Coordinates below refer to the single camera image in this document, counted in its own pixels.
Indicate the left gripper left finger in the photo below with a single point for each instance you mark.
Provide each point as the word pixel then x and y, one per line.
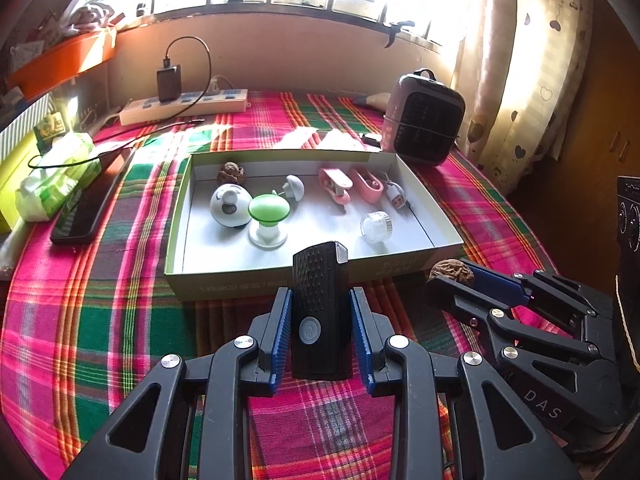
pixel 149 435

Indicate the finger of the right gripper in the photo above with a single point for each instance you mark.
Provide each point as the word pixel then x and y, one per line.
pixel 565 303
pixel 496 327

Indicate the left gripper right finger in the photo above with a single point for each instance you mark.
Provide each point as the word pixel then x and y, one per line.
pixel 493 434

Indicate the brown walnut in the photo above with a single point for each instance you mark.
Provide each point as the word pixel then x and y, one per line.
pixel 454 269
pixel 231 172

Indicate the black power bank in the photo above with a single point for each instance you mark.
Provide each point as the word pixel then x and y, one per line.
pixel 321 323

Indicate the pink curved case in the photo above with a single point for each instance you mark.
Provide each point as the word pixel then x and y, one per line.
pixel 366 184

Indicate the pink clip holder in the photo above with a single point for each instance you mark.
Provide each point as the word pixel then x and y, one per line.
pixel 336 183

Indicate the white round penguin gadget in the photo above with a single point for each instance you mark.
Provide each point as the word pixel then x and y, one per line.
pixel 229 205

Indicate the green mushroom lamp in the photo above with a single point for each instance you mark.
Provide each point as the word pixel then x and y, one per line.
pixel 267 212

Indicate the small white mushroom hook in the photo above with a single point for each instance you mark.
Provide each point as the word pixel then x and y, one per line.
pixel 293 188

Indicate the small pink black heater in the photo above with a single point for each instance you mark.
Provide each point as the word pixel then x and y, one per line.
pixel 422 119

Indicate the green white cardboard box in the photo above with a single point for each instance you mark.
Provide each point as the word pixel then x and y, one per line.
pixel 207 261

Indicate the heart pattern curtain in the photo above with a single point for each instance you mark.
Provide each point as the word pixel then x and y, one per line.
pixel 519 67

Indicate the black smartphone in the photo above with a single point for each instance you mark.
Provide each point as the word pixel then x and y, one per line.
pixel 81 216

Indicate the green tissue pack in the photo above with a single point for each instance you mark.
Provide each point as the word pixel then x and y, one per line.
pixel 61 171

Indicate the yellow green box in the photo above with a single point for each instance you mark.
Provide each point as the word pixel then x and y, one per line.
pixel 14 170

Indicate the white power strip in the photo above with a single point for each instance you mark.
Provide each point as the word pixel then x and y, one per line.
pixel 189 104

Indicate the black charger adapter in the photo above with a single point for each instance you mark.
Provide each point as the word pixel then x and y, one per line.
pixel 169 83

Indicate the striped white box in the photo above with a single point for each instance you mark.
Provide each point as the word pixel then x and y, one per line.
pixel 17 130

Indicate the orange tray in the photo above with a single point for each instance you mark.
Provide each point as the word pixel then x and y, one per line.
pixel 63 62

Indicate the beige brush handle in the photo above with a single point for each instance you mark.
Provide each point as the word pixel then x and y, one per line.
pixel 377 101

